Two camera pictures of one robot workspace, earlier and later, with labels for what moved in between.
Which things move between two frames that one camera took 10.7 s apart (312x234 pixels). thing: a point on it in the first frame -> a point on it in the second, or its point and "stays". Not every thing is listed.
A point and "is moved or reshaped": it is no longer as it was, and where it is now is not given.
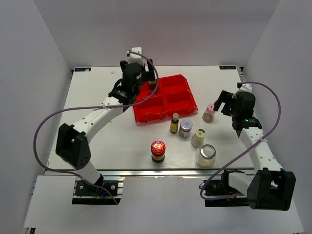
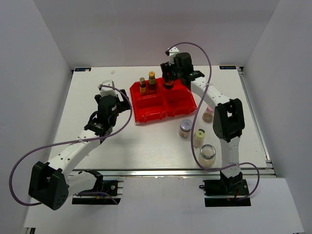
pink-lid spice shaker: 209,113 stays
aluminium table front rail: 142,172 stays
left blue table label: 83,69 stays
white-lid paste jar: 185,130 stays
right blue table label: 227,68 stays
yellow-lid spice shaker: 197,139 stays
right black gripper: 226,97 -> 165,68
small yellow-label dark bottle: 174,124 is moved or reshaped
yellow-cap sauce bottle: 151,85 stays
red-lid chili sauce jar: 158,150 -> 168,85
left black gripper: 149,75 -> 124,105
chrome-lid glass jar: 206,158 stays
